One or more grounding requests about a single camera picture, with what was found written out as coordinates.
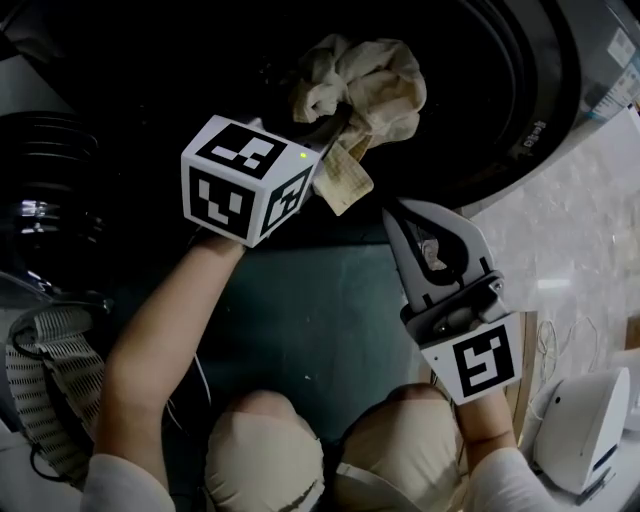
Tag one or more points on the person's left forearm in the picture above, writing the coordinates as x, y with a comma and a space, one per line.
150, 350

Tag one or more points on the white rounded device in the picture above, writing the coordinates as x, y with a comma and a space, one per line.
575, 435

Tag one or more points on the beige clothes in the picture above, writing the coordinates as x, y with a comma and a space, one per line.
380, 90

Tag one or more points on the person's beige shorts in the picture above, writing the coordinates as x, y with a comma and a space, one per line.
265, 450

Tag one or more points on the blue and white label sticker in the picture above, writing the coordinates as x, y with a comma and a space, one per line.
617, 75

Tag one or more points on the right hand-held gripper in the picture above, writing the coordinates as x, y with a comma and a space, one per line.
482, 360

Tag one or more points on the black washing machine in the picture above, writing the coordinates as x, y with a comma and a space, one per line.
500, 100

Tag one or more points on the white woven laundry basket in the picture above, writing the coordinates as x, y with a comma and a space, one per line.
70, 360

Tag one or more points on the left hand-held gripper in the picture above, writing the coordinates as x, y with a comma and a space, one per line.
225, 195

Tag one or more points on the person's right forearm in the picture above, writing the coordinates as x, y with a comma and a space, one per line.
480, 425

